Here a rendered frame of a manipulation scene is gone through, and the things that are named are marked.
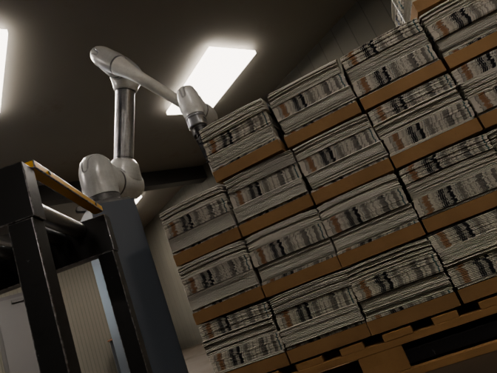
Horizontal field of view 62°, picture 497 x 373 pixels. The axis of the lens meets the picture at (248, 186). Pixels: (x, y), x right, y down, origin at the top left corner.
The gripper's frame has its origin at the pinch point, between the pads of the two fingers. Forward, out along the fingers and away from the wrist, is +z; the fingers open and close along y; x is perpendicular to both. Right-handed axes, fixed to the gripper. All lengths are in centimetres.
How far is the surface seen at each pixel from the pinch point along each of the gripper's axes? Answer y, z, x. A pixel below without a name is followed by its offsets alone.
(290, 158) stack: -18.6, 16.1, -34.6
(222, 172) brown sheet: -19.0, 9.7, -9.0
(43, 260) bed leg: -99, 37, 5
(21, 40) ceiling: 70, -195, 137
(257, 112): -19.9, -4.8, -30.3
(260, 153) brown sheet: -19.8, 10.0, -25.4
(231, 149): -18.5, 3.0, -15.1
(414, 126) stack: -18, 25, -77
